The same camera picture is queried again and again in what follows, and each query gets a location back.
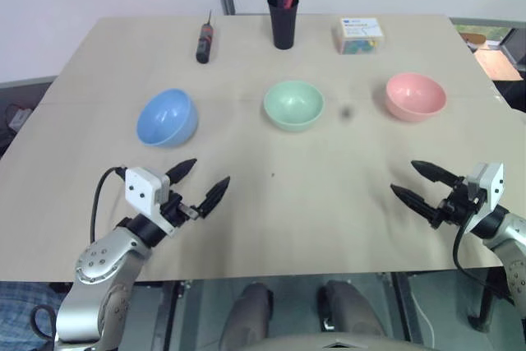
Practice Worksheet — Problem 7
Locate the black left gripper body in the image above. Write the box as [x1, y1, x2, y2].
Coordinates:
[159, 190, 204, 229]

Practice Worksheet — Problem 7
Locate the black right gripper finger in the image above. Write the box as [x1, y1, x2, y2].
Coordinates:
[390, 184, 443, 229]
[411, 159, 467, 190]

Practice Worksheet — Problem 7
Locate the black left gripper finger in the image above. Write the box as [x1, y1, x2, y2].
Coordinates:
[165, 158, 198, 185]
[196, 175, 232, 218]

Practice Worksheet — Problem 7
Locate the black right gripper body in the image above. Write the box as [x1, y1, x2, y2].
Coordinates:
[436, 183, 482, 224]

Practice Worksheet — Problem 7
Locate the blue bowl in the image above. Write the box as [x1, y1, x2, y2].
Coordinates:
[136, 87, 200, 149]

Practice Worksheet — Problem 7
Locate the pink bowl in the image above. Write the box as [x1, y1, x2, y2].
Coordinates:
[385, 72, 448, 123]

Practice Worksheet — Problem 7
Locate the black table leg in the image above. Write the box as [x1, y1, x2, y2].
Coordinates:
[467, 268, 503, 332]

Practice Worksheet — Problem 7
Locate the green bowl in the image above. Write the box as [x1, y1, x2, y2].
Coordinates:
[263, 80, 325, 133]

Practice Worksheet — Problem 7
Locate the dark rounded right robot leg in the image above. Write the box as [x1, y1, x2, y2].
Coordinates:
[318, 279, 387, 338]

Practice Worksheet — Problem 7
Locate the wooden side desk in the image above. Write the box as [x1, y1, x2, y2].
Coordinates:
[459, 26, 526, 82]

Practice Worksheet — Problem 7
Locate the black electric screwdriver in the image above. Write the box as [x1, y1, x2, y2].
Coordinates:
[196, 8, 216, 65]

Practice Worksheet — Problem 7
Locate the clear box of pushpins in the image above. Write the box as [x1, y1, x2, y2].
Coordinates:
[331, 16, 387, 56]

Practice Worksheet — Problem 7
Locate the black pen cup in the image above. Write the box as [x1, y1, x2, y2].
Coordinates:
[266, 0, 301, 50]

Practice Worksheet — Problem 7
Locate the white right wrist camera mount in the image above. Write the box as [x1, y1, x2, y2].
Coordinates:
[466, 161, 505, 224]

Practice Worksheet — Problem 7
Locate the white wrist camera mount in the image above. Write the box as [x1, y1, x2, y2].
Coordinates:
[124, 167, 174, 237]
[466, 161, 505, 224]

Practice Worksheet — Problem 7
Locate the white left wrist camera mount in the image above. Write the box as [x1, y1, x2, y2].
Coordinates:
[124, 167, 174, 237]

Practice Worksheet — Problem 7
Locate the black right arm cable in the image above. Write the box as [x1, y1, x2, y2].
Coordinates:
[452, 201, 515, 306]

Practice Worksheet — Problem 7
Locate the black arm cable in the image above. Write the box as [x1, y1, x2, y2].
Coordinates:
[452, 201, 515, 306]
[90, 166, 127, 242]

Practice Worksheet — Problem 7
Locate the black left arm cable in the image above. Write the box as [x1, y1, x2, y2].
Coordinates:
[90, 166, 127, 242]

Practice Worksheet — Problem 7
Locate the white floor cable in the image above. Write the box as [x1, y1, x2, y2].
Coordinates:
[405, 276, 437, 348]

